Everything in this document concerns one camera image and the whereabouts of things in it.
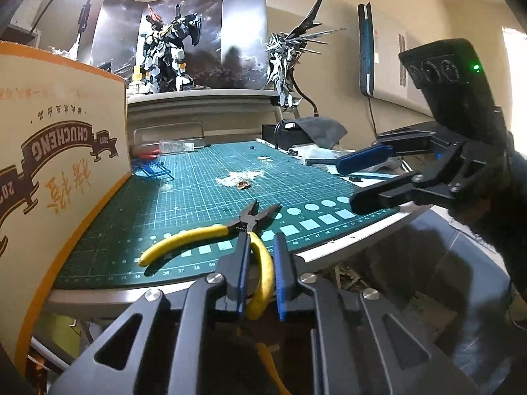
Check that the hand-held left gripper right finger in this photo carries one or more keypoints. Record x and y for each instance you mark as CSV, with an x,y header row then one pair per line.
x,y
284,284

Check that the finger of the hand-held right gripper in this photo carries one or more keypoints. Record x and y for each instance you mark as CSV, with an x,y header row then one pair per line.
x,y
362,159
383,199

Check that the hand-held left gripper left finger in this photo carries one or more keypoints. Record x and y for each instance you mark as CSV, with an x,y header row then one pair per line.
x,y
236,279

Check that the orange and white cardboard box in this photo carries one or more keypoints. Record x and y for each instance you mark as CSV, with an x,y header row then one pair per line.
x,y
61,131

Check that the printed paper sheet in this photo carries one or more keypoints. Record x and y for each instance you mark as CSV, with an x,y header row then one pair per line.
x,y
370,176

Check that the clear plastic parts bag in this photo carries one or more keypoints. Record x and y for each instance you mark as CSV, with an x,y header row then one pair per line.
x,y
321,156

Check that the green cutting mat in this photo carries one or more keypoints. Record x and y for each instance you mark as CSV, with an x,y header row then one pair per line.
x,y
185,205

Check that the black box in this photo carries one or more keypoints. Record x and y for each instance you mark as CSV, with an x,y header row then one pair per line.
x,y
271,133

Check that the brown nut shell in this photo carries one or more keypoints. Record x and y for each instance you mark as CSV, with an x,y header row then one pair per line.
x,y
243,184

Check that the white plastic shavings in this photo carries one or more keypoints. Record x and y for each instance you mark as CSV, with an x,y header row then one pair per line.
x,y
234,177

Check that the silver winged robot model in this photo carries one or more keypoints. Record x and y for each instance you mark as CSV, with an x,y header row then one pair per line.
x,y
284,61

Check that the blue plastic sprue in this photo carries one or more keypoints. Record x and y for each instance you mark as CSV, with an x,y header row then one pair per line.
x,y
154,170

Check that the clear plastic tube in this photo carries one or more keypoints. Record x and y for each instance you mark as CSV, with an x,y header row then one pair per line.
x,y
177,146

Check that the metal tin box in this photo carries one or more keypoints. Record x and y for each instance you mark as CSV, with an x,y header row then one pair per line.
x,y
164,131

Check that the white desk shelf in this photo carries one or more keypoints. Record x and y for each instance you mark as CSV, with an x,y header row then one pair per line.
x,y
206,101

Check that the stormy sky backdrop panels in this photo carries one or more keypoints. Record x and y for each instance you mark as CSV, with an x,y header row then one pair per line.
x,y
238,24

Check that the yellow-capped glue bottle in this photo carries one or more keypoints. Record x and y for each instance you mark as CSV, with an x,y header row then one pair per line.
x,y
138,84

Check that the dark and white robot model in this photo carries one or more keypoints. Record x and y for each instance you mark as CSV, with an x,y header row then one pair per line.
x,y
169,53

